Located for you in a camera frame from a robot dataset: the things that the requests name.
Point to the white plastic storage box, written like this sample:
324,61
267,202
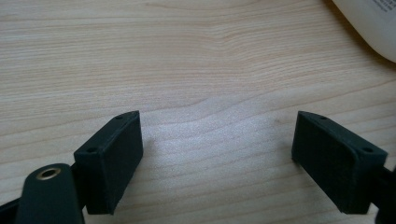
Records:
370,25

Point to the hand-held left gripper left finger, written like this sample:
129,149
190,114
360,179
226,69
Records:
109,161

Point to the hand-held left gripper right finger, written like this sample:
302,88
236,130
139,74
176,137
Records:
336,161

